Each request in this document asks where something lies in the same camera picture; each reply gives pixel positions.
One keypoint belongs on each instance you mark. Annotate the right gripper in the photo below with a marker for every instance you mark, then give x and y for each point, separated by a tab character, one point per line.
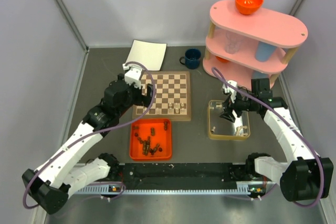
228	114

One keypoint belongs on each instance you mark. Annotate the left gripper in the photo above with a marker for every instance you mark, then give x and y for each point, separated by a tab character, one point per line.
144	100

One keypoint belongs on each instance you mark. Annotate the white tall piece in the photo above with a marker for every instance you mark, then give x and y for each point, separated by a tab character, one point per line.
177	108

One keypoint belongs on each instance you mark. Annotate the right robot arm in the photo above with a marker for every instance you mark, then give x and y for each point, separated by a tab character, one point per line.
305	175

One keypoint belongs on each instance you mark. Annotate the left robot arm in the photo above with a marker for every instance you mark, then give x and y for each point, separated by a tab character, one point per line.
51	184

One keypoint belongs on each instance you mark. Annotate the wooden chess board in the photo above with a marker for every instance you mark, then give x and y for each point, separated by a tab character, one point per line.
171	87

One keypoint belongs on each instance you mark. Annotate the dark rook chess piece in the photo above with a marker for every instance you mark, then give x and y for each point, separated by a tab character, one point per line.
152	131

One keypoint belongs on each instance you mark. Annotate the dark long chess piece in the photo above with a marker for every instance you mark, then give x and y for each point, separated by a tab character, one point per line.
144	148

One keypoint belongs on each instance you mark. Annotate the white square plate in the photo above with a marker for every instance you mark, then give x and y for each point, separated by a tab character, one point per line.
149	54

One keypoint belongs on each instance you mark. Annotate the dark blue enamel mug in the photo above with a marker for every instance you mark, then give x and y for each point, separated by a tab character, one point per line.
191	58

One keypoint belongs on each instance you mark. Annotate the orange plastic tray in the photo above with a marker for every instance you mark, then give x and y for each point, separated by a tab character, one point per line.
159	146

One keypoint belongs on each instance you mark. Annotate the pink three-tier shelf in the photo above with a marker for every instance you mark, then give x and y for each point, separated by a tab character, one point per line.
285	32

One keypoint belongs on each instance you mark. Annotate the light blue plastic cup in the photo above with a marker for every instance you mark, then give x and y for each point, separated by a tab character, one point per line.
264	51

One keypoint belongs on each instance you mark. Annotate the clear plastic cup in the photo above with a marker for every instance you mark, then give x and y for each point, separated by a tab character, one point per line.
233	42

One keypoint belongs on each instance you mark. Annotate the orange plastic bowl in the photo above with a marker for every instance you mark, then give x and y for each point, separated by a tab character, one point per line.
248	7

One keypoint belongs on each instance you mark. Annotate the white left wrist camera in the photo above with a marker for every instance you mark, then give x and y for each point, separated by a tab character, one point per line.
133	74

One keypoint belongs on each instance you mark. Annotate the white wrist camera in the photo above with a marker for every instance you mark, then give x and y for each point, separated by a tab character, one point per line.
229	88
133	74

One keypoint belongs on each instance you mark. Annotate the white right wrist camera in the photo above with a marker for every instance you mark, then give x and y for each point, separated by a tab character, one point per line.
229	88

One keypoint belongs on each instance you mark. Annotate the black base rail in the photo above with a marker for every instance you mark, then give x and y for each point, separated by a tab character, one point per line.
188	176

